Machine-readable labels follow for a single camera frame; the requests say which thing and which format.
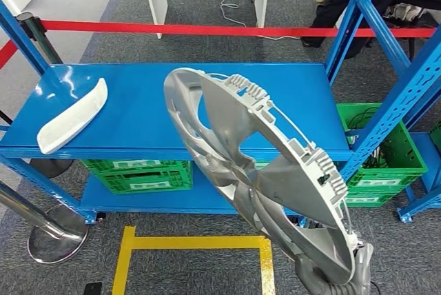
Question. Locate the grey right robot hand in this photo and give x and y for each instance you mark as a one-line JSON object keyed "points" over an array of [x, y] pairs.
{"points": [[365, 270]]}

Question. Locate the silver plastic wheel hubcap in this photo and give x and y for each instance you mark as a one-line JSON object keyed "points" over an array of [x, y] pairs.
{"points": [[276, 192]]}

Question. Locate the blue metal shelf rack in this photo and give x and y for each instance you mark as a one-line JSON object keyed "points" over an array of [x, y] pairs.
{"points": [[424, 178], [137, 110]]}

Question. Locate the white curved plastic part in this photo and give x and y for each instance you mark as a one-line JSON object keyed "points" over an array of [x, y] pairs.
{"points": [[69, 121]]}

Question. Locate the green plastic crate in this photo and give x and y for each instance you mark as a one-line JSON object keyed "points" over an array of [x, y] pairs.
{"points": [[436, 137], [148, 178]]}

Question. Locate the person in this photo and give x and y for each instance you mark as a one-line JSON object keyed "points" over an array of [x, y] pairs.
{"points": [[337, 10]]}

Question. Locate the pale crumpled cloth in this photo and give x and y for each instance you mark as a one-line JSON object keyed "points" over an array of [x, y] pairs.
{"points": [[403, 11]]}

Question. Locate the long red barrier belt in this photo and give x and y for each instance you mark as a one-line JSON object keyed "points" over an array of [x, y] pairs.
{"points": [[172, 29]]}

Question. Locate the flat black floor object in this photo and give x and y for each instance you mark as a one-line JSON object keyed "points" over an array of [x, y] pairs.
{"points": [[93, 289]]}

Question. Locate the chrome stanchion with round base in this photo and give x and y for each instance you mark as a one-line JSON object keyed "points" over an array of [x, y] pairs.
{"points": [[58, 238]]}

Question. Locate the short red barrier belt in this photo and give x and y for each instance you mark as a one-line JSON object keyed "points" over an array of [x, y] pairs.
{"points": [[7, 53]]}

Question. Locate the black barrier stanchion post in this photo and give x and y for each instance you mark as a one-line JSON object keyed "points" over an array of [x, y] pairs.
{"points": [[43, 42]]}

